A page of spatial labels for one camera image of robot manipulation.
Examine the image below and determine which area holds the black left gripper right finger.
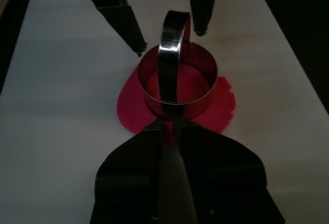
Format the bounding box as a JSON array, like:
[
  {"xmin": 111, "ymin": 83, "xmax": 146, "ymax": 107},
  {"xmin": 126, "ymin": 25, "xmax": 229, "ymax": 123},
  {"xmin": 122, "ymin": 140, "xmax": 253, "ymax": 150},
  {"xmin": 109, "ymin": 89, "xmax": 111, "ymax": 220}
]
[{"xmin": 155, "ymin": 116, "xmax": 286, "ymax": 224}]

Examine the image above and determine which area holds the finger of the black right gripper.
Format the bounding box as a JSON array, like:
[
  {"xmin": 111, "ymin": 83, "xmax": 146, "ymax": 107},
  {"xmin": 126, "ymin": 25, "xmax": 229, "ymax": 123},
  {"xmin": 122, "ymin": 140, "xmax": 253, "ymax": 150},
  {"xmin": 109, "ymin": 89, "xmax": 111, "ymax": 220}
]
[
  {"xmin": 79, "ymin": 0, "xmax": 149, "ymax": 58},
  {"xmin": 187, "ymin": 0, "xmax": 220, "ymax": 37}
]

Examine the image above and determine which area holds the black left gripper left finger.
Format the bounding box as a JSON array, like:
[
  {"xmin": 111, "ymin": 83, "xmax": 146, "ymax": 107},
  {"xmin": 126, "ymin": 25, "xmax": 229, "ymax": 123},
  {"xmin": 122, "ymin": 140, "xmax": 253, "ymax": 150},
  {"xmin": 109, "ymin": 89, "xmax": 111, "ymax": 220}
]
[{"xmin": 88, "ymin": 118, "xmax": 166, "ymax": 224}]

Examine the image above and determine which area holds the white cutting mat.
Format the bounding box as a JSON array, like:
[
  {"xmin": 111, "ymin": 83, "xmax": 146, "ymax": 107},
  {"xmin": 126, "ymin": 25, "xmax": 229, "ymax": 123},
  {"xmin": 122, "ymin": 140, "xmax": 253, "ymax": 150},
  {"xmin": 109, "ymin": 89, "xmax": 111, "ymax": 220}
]
[{"xmin": 0, "ymin": 0, "xmax": 329, "ymax": 224}]

